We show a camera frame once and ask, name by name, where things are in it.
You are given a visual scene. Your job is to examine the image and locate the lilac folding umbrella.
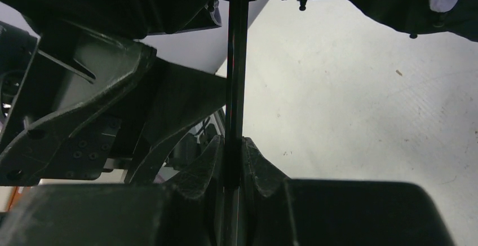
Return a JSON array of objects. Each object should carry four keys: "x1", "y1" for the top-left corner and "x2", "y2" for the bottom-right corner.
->
[{"x1": 0, "y1": 0, "x2": 478, "y2": 246}]

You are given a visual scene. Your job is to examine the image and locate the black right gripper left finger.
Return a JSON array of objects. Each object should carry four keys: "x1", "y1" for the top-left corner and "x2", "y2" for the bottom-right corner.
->
[{"x1": 1, "y1": 135, "x2": 224, "y2": 245}]

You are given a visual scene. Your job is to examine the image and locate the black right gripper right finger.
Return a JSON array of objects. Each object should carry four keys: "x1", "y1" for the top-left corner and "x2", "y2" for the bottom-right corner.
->
[{"x1": 242, "y1": 138, "x2": 454, "y2": 245}]

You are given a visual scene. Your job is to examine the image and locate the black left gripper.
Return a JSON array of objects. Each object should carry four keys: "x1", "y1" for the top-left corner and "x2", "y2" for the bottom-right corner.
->
[{"x1": 1, "y1": 23, "x2": 227, "y2": 187}]

